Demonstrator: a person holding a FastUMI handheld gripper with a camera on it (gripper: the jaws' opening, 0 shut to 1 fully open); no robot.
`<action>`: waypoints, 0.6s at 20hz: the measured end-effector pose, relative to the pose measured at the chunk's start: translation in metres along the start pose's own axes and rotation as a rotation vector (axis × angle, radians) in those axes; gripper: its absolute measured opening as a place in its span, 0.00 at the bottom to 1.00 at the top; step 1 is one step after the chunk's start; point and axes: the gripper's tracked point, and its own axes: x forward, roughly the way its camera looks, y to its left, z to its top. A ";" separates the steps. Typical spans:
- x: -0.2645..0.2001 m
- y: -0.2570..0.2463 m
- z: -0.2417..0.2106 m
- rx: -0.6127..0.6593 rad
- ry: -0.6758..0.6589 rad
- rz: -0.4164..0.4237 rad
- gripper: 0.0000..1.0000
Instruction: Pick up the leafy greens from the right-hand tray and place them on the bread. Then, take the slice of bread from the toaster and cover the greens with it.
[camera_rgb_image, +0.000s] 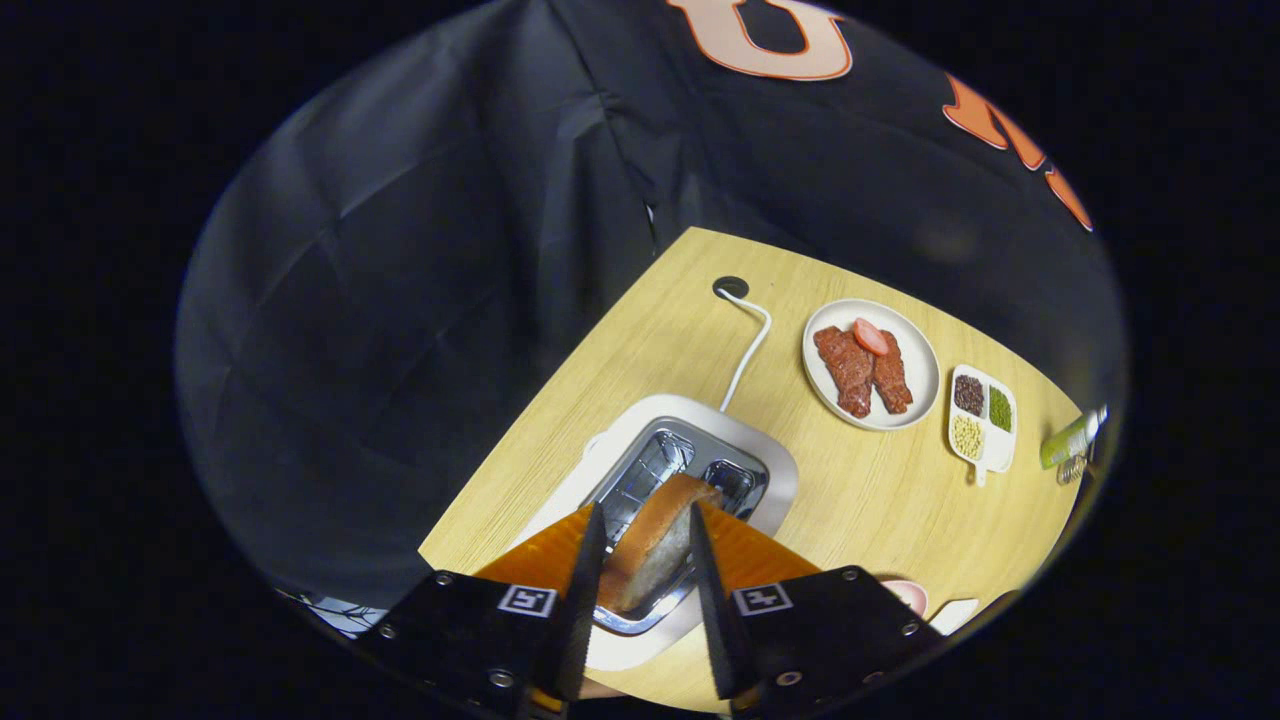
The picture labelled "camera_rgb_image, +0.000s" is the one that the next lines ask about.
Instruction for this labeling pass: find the round white plate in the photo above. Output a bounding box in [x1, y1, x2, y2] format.
[802, 298, 941, 432]

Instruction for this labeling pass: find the green label bottle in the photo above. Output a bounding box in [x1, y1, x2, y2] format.
[1040, 405, 1109, 471]

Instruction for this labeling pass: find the white rectangular plate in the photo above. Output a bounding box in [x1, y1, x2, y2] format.
[925, 597, 981, 638]

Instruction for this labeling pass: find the white toaster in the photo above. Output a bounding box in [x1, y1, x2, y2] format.
[520, 393, 799, 673]

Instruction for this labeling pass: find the white toaster cable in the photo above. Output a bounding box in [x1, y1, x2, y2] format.
[712, 288, 773, 413]

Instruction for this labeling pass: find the pink plate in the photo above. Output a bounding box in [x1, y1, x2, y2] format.
[880, 578, 929, 618]

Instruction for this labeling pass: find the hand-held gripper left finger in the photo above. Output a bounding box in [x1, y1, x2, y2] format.
[355, 502, 609, 716]

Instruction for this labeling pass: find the white divided dish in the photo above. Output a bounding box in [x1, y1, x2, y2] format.
[947, 364, 1018, 488]

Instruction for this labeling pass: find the toasted bread slice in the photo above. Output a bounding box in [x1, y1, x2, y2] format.
[598, 474, 723, 613]

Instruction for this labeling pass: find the black backdrop cloth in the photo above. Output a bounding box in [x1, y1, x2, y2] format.
[175, 0, 1126, 641]

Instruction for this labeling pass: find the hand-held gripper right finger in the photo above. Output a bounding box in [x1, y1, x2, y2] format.
[688, 502, 946, 713]

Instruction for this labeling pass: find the brown meat piece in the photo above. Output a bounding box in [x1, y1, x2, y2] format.
[813, 325, 875, 419]
[872, 330, 914, 415]

